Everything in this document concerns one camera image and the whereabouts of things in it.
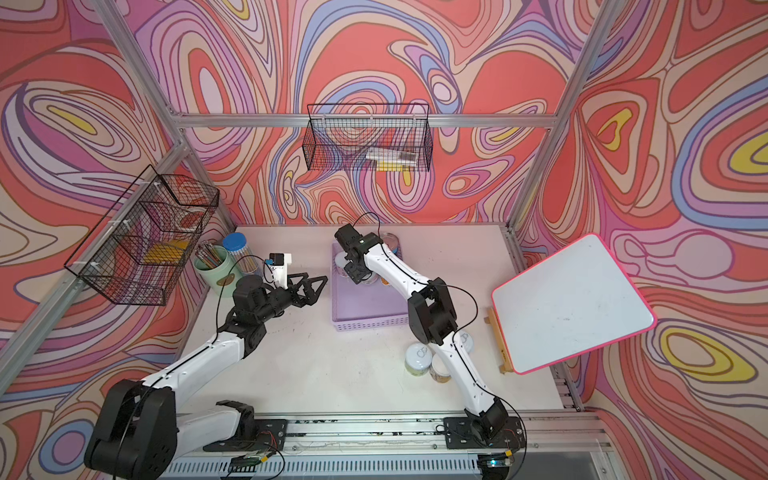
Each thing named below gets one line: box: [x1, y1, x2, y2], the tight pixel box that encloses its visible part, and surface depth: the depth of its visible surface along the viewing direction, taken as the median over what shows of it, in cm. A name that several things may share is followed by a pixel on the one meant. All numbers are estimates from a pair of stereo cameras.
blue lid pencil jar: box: [222, 232, 260, 276], surface depth 93 cm
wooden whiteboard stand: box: [484, 308, 514, 374], surface depth 84 cm
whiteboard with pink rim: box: [491, 234, 658, 375], surface depth 80 cm
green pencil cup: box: [194, 245, 241, 299], surface depth 95 cm
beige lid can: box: [429, 353, 452, 384], surface depth 80 cm
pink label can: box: [334, 251, 349, 278], surface depth 104 cm
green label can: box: [405, 342, 433, 377], surface depth 83 cm
